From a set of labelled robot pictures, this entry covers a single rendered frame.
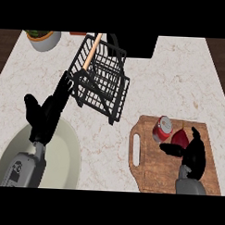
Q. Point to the brown wooden cutting board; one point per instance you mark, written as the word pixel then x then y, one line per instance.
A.
pixel 155 168

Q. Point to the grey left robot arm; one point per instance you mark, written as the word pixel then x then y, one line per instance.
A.
pixel 25 167

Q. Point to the red pear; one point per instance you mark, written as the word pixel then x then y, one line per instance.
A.
pixel 179 139

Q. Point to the pale cream plate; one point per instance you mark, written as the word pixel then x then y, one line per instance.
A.
pixel 61 155

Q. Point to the red can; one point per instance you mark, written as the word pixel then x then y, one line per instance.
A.
pixel 162 129

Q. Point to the white potted plant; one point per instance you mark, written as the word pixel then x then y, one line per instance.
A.
pixel 43 38

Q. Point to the red-brown flat object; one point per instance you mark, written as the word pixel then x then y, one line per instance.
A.
pixel 78 33

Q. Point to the black appliance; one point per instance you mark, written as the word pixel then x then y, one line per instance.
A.
pixel 135 46

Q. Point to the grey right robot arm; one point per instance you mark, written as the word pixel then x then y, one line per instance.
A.
pixel 190 182

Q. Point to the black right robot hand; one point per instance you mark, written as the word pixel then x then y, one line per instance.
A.
pixel 194 156

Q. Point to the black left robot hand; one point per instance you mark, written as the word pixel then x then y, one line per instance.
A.
pixel 46 114

